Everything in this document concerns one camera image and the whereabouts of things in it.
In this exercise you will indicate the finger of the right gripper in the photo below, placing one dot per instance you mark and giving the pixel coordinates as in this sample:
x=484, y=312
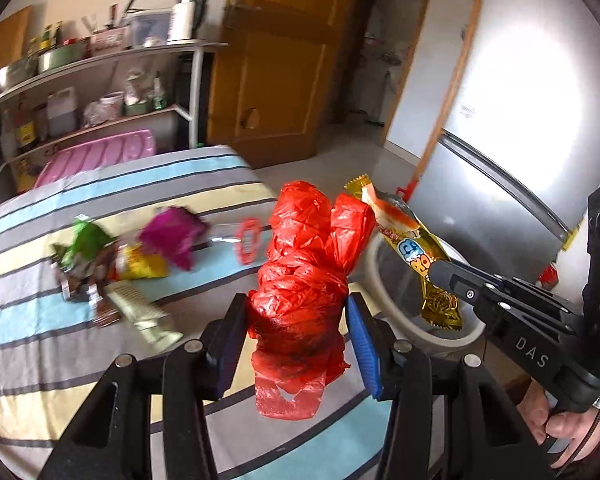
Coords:
x=466, y=282

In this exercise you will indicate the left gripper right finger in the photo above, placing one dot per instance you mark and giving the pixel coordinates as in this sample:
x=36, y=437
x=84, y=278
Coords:
x=372, y=340

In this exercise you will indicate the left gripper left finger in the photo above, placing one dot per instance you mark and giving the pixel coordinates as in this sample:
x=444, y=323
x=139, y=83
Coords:
x=223, y=341

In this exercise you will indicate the red plastic bag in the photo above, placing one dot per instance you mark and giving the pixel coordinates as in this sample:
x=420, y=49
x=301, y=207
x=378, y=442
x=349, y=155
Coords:
x=295, y=312

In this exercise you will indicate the yellow snack wrapper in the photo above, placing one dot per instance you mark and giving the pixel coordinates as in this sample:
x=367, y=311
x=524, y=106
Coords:
x=414, y=244

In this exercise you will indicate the clear cup red lid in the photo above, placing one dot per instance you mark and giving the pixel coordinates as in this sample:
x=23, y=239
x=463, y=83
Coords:
x=245, y=238

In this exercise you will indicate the green snack wrapper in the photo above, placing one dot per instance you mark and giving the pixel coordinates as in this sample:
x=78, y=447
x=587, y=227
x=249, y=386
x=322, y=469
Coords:
x=89, y=239

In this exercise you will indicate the right hand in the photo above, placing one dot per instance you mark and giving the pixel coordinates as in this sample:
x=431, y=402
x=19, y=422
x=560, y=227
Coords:
x=535, y=411

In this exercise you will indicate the beige paper wrapper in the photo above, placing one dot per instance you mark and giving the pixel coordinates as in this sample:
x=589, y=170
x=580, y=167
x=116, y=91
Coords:
x=145, y=314

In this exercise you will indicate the magenta snack bag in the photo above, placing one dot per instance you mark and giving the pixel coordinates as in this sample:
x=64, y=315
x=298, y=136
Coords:
x=173, y=233

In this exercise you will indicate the dark brown foil wrapper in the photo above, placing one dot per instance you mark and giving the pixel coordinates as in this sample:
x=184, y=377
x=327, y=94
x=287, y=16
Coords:
x=89, y=290

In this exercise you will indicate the silver refrigerator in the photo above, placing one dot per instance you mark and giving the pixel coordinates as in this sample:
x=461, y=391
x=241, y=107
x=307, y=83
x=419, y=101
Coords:
x=519, y=154

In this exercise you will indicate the striped tablecloth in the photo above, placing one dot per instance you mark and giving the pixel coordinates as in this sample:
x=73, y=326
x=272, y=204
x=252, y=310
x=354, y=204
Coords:
x=52, y=351

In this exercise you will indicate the pink plastic lid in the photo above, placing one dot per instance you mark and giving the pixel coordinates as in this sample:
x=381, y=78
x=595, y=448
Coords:
x=102, y=153

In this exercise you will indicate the white metal shelf rack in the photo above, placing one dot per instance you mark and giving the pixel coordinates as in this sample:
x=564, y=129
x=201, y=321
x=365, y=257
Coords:
x=101, y=74

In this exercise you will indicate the white oil jug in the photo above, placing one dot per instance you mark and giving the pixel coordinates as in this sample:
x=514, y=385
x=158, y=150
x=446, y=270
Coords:
x=62, y=112

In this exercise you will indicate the red-capped sauce bottle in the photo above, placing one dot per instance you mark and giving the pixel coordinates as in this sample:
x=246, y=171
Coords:
x=25, y=129

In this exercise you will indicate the pink utensil basket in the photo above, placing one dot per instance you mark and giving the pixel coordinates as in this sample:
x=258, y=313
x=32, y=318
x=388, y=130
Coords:
x=111, y=40

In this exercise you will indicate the clear plastic storage box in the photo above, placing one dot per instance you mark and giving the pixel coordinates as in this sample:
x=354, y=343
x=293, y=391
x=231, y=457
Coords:
x=150, y=28

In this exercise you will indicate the brown wooden door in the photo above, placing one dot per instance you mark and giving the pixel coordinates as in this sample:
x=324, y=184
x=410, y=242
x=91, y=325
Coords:
x=271, y=79

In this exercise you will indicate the white electric kettle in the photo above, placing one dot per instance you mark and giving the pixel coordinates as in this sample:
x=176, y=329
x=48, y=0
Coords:
x=186, y=18

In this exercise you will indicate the green enamel pot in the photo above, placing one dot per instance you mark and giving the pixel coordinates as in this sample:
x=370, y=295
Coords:
x=61, y=56

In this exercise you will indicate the steel mixing bowl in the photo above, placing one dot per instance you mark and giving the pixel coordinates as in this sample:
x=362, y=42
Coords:
x=17, y=72

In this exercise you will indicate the wooden cutting board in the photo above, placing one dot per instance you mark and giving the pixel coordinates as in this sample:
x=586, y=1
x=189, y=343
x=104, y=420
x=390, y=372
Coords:
x=13, y=31

